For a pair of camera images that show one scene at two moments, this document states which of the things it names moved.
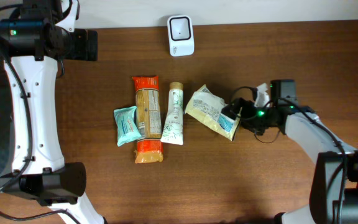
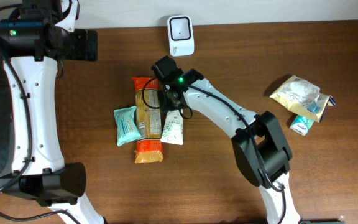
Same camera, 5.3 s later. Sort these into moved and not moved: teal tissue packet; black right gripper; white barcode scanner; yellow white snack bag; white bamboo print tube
Moved: yellow white snack bag; black right gripper
Not moved: white barcode scanner; white bamboo print tube; teal tissue packet
